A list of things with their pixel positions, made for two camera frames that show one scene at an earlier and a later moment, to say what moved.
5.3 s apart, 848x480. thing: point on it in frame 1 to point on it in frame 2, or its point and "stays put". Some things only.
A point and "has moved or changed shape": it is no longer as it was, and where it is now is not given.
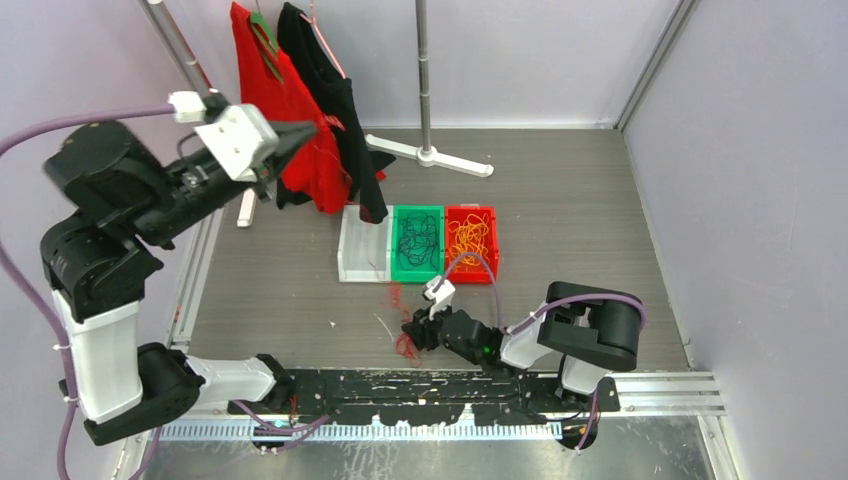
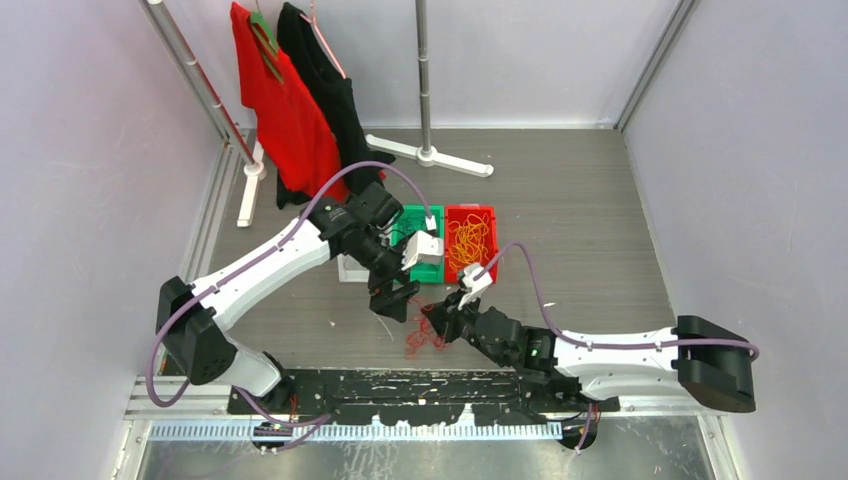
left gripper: (290, 134) to (387, 301)
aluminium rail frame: (650, 407) stays put
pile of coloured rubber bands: (405, 344) has moved or changed shape
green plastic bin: (417, 242) stays put
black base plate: (492, 397) stays put
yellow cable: (469, 247) stays put
